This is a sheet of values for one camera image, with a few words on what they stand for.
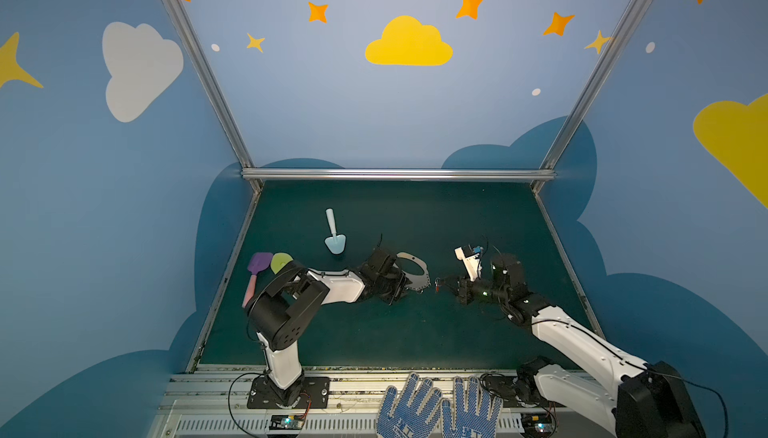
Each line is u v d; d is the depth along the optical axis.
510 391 0.74
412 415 0.72
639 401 0.40
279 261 0.99
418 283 0.94
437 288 0.83
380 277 0.77
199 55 0.83
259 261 0.98
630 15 0.77
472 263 0.75
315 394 0.75
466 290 0.72
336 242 1.04
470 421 0.70
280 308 0.48
